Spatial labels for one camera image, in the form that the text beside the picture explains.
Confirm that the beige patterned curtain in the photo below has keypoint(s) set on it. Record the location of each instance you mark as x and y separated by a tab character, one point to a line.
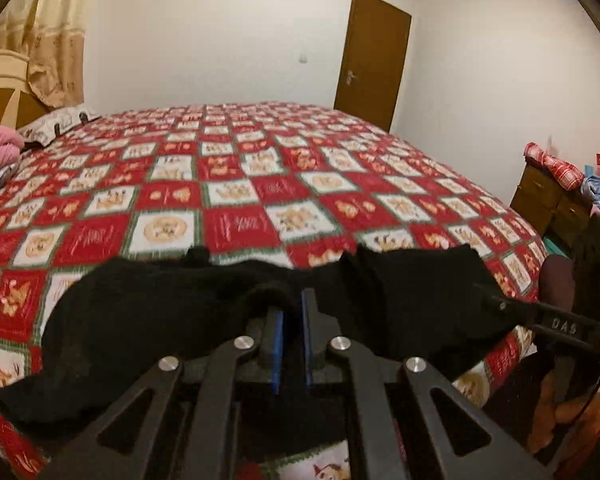
55	50

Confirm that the blue cloth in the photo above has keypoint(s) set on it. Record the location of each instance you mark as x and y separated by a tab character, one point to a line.
597	192

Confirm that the dark maroon object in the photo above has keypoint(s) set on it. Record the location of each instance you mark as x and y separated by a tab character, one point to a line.
555	280

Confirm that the teal object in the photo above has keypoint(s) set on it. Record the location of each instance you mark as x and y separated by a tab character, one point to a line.
555	247

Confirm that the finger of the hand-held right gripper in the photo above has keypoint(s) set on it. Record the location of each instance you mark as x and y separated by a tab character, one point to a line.
555	322
565	347

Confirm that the brown wooden door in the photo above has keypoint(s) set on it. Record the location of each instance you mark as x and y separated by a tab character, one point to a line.
375	55

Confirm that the red plaid cloth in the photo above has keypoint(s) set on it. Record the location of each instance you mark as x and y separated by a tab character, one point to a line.
560	167

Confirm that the red printed patchwork bedspread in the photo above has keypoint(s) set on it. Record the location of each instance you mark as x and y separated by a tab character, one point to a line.
280	175

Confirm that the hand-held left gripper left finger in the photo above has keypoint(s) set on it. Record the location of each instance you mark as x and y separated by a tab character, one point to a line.
277	340

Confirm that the grey printed pillow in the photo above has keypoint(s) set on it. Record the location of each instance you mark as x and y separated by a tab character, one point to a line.
55	120

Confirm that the cream and brown headboard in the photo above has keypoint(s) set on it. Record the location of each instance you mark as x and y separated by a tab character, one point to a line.
0	67

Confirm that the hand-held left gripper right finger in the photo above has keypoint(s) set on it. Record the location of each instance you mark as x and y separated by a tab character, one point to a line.
307	340

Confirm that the orange cloth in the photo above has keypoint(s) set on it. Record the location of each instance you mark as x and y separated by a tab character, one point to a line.
565	410

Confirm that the black pants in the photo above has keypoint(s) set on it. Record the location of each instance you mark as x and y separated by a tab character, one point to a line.
130	310

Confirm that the brown wooden dresser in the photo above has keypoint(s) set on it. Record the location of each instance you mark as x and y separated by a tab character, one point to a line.
535	195

